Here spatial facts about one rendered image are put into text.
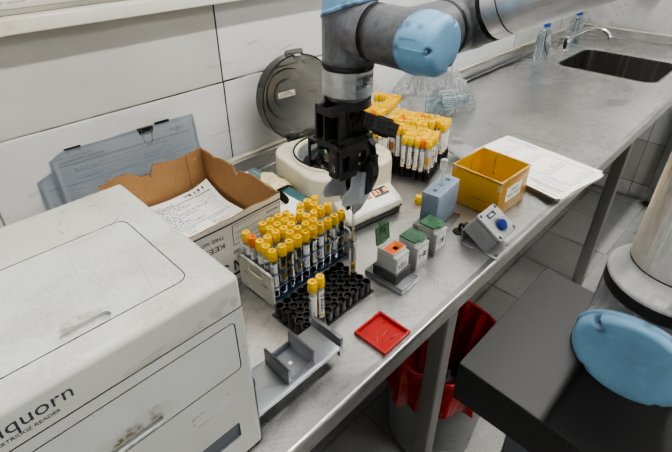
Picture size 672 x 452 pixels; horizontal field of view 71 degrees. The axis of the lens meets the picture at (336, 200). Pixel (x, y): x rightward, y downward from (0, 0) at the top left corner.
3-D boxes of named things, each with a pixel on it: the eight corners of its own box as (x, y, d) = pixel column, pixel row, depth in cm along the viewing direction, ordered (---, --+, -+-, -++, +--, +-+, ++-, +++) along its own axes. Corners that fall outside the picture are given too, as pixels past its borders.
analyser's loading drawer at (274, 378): (235, 444, 62) (230, 420, 60) (207, 412, 66) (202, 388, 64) (342, 354, 75) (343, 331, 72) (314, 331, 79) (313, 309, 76)
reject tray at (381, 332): (385, 357, 77) (385, 353, 76) (354, 334, 81) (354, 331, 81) (410, 333, 81) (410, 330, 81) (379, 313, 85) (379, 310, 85)
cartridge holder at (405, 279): (401, 296, 89) (403, 281, 87) (364, 274, 94) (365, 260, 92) (418, 281, 92) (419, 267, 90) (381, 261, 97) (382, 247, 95)
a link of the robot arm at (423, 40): (482, 4, 58) (410, -7, 65) (430, 18, 52) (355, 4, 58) (472, 68, 63) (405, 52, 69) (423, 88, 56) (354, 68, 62)
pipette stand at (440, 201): (440, 238, 104) (445, 199, 99) (412, 227, 108) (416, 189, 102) (460, 218, 111) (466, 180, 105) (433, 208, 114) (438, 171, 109)
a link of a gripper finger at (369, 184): (350, 189, 80) (349, 141, 75) (357, 185, 81) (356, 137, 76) (371, 198, 77) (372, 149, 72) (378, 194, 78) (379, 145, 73)
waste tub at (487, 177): (494, 221, 110) (502, 183, 104) (446, 199, 118) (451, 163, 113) (523, 200, 117) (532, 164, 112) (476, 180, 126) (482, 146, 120)
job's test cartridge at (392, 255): (395, 283, 90) (397, 257, 86) (375, 272, 92) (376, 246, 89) (407, 272, 92) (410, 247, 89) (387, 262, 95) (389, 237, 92)
